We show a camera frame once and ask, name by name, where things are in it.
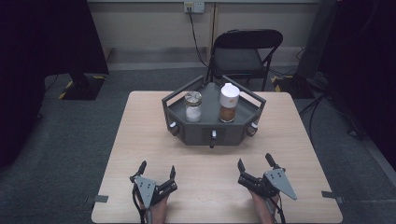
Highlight spice jar with white lid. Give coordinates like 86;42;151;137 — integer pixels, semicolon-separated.
218;82;241;124

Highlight glass jar with metal lid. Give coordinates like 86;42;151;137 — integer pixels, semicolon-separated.
183;91;204;124

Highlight grey table clamp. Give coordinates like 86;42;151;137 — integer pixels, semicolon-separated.
320;189;346;205
85;194;109;205

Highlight black floor cable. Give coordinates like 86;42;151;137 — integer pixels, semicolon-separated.
298;92;366;138

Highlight black stand base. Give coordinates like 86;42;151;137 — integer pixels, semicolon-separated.
58;72;107;101
270;74;316;100

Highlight dark grey corner rack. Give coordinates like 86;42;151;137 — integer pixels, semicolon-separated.
161;74;267;149

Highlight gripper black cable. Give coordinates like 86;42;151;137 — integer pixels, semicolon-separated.
131;184;148;224
266;194;288;224

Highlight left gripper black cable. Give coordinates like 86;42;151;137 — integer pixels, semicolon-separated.
131;184;148;224

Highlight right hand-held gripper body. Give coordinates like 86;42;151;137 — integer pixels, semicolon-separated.
237;167;298;202

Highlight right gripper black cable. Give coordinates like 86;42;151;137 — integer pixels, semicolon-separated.
266;194;288;224

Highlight black folding chair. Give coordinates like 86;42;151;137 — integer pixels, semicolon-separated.
205;28;285;92

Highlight grey stand column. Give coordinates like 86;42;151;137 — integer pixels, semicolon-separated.
294;0;339;79

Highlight person's right hand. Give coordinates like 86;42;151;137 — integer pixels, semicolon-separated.
249;189;281;224

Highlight black curtain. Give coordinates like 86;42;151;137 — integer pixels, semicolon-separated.
0;0;110;170
319;0;396;172

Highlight wall power outlet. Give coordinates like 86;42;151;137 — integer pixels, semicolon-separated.
183;1;206;14

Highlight black power cable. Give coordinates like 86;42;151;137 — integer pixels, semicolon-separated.
186;7;210;68

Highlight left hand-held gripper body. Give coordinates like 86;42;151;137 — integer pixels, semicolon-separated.
129;174;178;210

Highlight person's left hand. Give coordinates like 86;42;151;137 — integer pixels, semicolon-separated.
139;195;170;224

